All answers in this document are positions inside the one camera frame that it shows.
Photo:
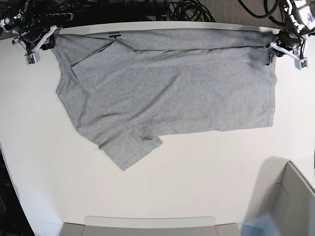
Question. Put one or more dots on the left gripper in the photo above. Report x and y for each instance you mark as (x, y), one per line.
(287, 41)

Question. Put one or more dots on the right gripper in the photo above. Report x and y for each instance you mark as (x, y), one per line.
(33, 37)

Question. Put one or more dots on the grey T-shirt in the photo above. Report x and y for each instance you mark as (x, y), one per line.
(123, 92)

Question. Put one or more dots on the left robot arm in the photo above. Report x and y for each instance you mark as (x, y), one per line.
(297, 26)

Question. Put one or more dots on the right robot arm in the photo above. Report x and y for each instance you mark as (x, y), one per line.
(16, 14)

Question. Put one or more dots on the black power strip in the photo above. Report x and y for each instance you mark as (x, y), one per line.
(55, 17)

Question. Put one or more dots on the white storage bin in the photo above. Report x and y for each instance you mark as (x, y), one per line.
(291, 203)

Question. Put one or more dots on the blue translucent object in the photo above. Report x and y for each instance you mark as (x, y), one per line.
(264, 225)

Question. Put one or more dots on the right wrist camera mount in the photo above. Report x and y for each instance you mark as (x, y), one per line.
(32, 56)

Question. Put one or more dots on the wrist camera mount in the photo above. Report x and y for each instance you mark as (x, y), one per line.
(300, 63)
(32, 56)

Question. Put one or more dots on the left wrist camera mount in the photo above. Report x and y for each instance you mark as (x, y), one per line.
(300, 63)

